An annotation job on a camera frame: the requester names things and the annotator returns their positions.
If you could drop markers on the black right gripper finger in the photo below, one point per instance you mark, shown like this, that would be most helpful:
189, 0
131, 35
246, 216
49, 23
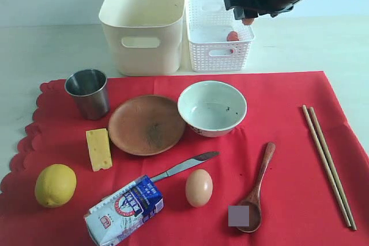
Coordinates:
231, 4
242, 14

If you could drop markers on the fried chicken nugget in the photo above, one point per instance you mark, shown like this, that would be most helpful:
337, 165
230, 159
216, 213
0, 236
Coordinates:
248, 21

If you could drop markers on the red toy sausage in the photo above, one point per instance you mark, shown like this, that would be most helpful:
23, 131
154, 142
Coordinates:
232, 36

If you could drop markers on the brown egg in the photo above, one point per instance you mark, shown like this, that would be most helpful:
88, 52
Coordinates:
199, 188

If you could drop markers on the yellow cheese wedge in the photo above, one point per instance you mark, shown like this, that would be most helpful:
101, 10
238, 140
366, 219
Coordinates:
99, 149

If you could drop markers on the yellow lemon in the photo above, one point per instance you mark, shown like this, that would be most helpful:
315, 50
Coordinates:
55, 186

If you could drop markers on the white perforated plastic basket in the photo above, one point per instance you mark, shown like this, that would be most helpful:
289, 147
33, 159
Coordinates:
208, 24

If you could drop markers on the cream plastic storage bin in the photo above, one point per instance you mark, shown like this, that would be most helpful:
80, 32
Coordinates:
144, 36

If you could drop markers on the white ceramic bowl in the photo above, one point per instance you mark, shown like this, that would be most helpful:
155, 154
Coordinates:
212, 108

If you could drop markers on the left wooden chopstick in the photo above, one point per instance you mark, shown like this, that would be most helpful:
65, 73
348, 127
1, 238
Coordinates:
326, 167

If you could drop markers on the brown wooden plate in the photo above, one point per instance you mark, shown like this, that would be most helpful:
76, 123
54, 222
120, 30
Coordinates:
146, 125

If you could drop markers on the metal table knife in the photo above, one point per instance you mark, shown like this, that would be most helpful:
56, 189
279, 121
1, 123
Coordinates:
187, 164

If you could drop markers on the red table cloth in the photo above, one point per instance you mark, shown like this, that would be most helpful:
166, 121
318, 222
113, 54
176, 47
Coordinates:
298, 205

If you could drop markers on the stainless steel cup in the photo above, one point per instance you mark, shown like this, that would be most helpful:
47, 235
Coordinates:
88, 88

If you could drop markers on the dark wooden spoon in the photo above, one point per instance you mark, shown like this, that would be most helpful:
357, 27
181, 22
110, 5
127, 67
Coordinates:
247, 213

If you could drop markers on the blue white milk carton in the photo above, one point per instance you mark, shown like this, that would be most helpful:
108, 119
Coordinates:
120, 214

